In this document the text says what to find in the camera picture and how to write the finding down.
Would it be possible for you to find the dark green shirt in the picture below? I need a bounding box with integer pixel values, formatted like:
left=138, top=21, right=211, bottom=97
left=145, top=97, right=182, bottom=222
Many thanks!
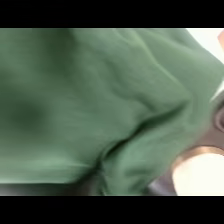
left=0, top=28, right=224, bottom=197

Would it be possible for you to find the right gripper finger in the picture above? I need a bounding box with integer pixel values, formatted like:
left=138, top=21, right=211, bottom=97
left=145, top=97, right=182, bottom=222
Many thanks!
left=148, top=170, right=178, bottom=197

